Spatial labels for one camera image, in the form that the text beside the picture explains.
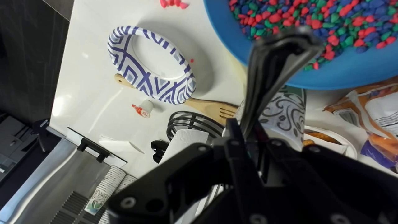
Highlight spilled red beads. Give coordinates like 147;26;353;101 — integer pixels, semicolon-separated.
160;0;191;10

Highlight black wire towel holder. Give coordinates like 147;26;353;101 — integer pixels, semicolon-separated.
166;109;227;144

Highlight green print carton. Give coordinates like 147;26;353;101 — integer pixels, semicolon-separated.
84;164;129;218

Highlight coloured beads in bowl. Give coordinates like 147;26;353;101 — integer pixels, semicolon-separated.
228;0;398;71

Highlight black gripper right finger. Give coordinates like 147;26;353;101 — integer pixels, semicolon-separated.
248;121;398;224

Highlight white paper towel roll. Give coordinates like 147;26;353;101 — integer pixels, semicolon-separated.
159;128;212;165

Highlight small red white cap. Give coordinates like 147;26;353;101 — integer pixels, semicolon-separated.
131;97;166;119

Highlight orange snack bag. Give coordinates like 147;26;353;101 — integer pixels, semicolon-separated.
323;80;398;172

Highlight black bracket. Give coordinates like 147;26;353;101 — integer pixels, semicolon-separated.
68;126;129;164

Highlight black spoon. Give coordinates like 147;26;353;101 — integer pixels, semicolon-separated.
241;25;326;136

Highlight blue patterned paper bowl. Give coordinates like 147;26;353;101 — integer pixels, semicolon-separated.
106;25;198;106

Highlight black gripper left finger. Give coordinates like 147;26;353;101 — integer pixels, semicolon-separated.
106;117;269;224

